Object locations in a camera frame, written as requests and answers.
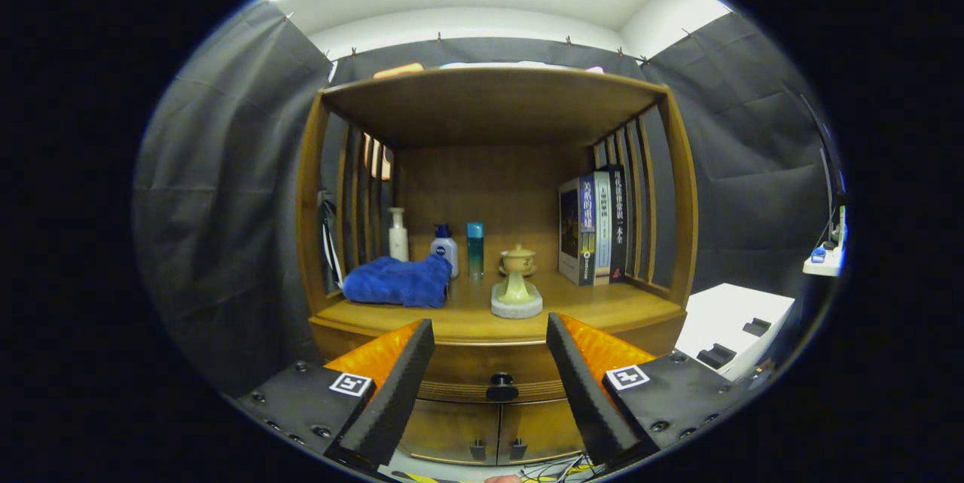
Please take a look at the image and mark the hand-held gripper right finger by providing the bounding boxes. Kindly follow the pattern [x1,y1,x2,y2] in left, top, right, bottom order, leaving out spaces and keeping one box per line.
[545,312,754,472]

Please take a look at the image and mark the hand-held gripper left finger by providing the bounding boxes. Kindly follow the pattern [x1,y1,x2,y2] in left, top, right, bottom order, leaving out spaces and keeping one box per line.
[235,318,436,472]

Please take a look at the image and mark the wooden drawer with black knob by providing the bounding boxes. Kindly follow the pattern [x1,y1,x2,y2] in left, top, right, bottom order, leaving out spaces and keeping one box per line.
[309,310,688,403]

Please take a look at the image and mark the pale green soap dish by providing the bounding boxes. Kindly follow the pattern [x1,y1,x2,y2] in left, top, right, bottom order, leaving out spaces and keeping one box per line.
[491,272,544,319]

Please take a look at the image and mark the wooden cabinet door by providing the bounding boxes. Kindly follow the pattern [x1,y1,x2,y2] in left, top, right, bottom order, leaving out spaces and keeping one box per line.
[399,399,500,465]
[497,399,584,465]

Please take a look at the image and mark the wooden countertop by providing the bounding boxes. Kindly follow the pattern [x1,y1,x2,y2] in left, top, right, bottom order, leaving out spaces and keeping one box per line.
[316,268,682,344]

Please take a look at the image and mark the white drawer cabinet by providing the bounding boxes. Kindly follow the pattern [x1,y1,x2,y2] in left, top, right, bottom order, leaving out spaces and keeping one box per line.
[673,283,796,382]

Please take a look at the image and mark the brown wooden cabinet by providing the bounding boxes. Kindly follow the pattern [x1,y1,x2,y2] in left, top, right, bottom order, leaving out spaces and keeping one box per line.
[295,65,700,466]

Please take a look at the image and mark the blue towel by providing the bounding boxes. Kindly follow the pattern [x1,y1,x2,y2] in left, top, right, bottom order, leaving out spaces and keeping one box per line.
[342,254,453,309]

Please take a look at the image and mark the beige lidded teacup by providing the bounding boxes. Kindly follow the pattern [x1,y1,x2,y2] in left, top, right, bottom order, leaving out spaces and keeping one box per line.
[499,243,538,277]

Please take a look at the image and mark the white bottle with blue cap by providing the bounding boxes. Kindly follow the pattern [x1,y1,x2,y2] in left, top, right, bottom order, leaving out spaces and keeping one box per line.
[430,224,459,279]

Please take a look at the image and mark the white pump bottle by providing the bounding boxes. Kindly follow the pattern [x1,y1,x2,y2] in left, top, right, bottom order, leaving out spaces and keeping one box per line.
[388,207,410,263]

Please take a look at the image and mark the book with blue spine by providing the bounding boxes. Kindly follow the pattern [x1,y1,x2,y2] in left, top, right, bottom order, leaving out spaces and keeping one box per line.
[558,174,597,287]

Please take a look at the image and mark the book with pale spine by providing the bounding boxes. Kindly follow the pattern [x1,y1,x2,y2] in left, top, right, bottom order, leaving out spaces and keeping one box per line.
[592,170,612,286]

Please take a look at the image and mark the teal blue bottle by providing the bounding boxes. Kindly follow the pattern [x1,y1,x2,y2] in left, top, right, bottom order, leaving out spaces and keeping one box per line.
[466,222,485,280]

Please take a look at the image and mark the white desk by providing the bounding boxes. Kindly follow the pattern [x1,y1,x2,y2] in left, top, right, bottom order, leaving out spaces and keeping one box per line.
[802,246,846,277]

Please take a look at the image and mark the floor cables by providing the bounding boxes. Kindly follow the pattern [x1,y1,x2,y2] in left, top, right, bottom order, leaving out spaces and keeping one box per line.
[520,454,596,480]

